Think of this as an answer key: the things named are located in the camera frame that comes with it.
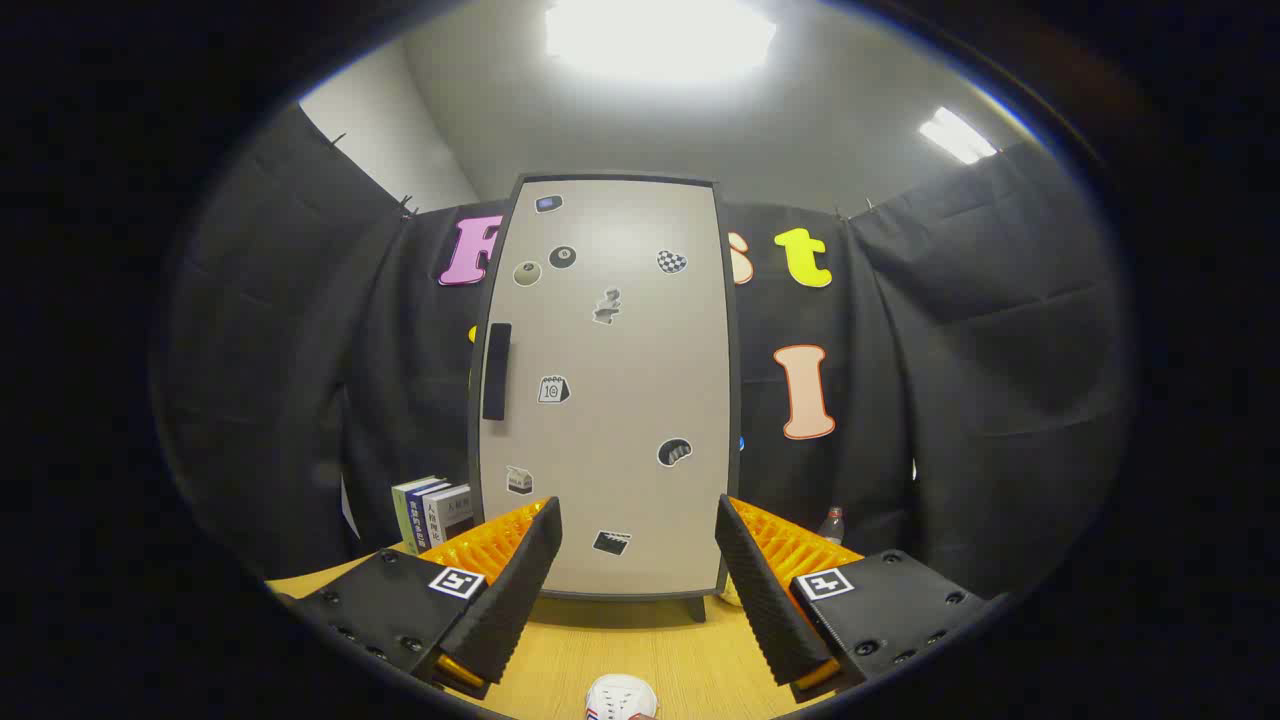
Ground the white canvas shoe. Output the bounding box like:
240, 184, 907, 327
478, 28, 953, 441
585, 675, 659, 720

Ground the dark blue book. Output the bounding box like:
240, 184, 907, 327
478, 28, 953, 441
405, 481, 449, 553

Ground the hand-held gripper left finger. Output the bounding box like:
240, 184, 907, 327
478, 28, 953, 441
275, 497, 563, 701

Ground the black backdrop cloth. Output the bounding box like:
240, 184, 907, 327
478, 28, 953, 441
165, 100, 1136, 601

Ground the black door handle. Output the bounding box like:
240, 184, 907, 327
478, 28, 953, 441
483, 322, 513, 421

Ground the large ceiling light panel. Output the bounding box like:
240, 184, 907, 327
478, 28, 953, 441
545, 0, 778, 81

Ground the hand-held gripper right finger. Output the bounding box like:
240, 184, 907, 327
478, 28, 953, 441
714, 493, 1001, 704

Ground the beige shoe cabinet door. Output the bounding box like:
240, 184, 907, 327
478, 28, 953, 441
478, 180, 733, 598

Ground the dark grey shoe cabinet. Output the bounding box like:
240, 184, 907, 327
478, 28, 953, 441
468, 172, 743, 623

